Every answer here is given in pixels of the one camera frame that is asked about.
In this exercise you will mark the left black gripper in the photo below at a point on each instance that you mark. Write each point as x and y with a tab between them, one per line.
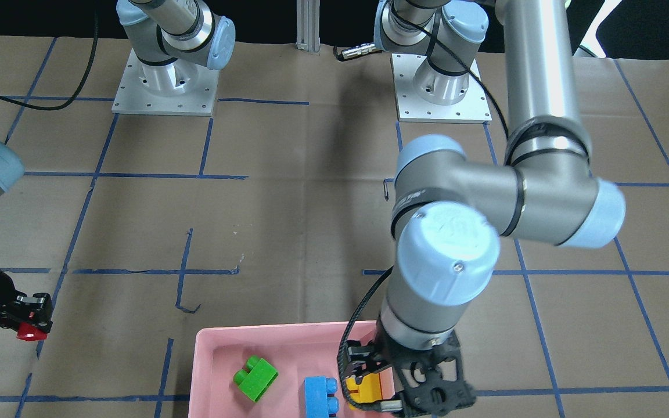
363	355

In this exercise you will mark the red toy block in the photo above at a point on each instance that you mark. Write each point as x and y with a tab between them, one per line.
30	333

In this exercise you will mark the yellow toy block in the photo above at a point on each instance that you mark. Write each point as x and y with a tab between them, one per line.
368	391

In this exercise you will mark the blue toy block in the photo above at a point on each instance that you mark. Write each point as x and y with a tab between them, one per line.
320	396

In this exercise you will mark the green toy block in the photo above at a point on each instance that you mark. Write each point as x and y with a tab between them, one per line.
255	378

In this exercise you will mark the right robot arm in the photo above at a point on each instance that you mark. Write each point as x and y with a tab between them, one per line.
178	48

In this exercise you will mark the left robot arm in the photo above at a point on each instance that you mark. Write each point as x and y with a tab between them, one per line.
449	213

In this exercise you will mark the pink plastic box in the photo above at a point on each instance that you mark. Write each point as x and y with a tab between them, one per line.
296	351

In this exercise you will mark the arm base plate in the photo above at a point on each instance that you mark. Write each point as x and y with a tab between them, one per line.
176	89
424	95

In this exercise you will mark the aluminium frame post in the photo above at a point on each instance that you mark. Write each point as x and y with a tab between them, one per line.
307	18

